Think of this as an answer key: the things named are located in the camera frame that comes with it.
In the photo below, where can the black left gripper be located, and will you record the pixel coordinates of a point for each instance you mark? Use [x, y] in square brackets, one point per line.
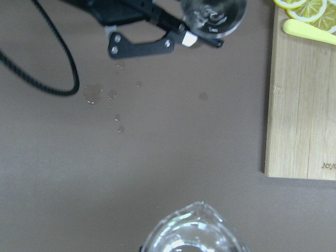
[109, 13]

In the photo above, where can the steel double jigger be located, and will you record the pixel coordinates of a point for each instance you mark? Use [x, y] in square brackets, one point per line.
[213, 19]

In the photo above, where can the clear glass measuring cup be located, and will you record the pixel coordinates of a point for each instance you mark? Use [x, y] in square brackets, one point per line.
[195, 227]

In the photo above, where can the top lemon slice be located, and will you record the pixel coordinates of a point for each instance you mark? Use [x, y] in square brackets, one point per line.
[289, 4]

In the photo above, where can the lemon slice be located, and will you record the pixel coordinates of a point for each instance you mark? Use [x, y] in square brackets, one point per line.
[327, 21]
[309, 11]
[289, 4]

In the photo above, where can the middle lemon slice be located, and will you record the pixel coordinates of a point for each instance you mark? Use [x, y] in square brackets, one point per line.
[309, 11]

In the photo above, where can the bamboo cutting board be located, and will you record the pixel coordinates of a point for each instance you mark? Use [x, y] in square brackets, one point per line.
[301, 111]

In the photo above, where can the lower lemon slice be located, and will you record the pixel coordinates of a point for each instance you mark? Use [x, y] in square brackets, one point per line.
[327, 21]

